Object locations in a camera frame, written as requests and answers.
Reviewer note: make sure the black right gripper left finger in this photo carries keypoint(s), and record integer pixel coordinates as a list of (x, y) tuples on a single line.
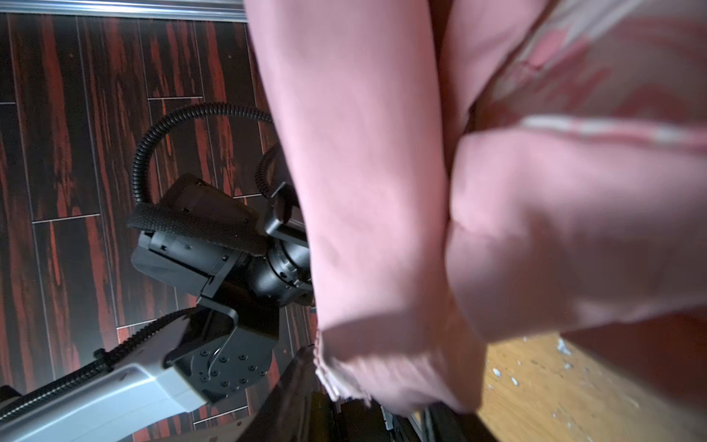
[(294, 410)]

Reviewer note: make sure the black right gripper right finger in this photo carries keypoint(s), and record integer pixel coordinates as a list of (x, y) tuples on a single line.
[(441, 424)]

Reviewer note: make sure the pink zip-up jacket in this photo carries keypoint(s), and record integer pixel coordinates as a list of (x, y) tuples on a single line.
[(477, 171)]

